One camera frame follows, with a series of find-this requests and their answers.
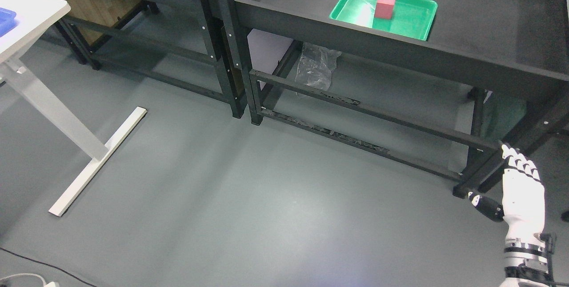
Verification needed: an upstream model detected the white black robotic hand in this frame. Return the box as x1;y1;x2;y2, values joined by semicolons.
467;143;545;245

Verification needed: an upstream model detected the pink block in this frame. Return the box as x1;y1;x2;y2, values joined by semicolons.
374;0;396;20

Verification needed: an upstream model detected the robot forearm wrist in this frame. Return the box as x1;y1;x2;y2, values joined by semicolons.
500;234;557;287

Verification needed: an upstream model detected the black metal shelf rack centre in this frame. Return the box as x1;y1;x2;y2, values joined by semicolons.
217;0;568;195

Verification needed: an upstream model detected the black metal shelf rack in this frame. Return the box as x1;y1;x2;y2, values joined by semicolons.
54;0;246;118
217;0;568;195

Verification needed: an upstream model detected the green tray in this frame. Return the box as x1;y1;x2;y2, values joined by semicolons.
329;0;438;41

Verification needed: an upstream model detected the black metal shelf rack left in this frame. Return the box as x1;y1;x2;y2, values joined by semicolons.
54;0;246;118

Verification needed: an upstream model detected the blue tray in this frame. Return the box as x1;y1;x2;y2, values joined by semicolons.
0;8;17;37

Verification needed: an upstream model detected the clear plastic bag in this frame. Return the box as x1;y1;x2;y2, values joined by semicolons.
294;42;342;91

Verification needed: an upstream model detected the white table with T-leg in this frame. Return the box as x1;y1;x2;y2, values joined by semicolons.
1;0;148;217

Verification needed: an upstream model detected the long black cable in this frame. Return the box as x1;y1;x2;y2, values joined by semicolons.
0;247;96;287

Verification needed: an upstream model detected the white grey cable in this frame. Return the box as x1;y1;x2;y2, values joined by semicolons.
0;273;47;287

